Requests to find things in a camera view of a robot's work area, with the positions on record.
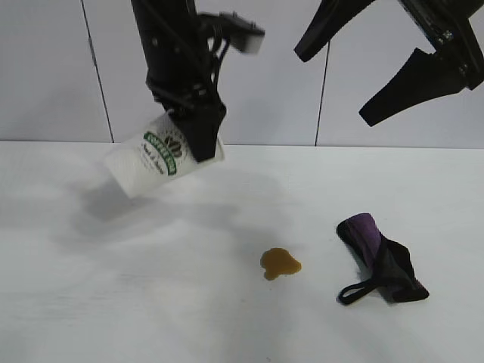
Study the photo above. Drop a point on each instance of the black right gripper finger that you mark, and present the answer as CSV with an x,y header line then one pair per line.
x,y
332,22

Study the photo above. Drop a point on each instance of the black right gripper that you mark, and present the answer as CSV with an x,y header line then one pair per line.
x,y
457,34

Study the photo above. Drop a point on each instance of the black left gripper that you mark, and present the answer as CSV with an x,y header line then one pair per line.
x,y
181,90

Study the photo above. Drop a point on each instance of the white paper coffee cup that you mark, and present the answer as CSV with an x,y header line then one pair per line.
x,y
143,170

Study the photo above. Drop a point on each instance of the purple and black cloth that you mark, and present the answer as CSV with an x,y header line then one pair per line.
x,y
368,242

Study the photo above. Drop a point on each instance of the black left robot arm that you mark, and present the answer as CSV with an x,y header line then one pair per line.
x,y
162,38

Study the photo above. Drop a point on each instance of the brown coffee spill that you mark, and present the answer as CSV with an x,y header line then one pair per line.
x,y
280,264

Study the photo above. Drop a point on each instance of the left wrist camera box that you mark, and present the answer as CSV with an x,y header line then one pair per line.
x,y
242,34

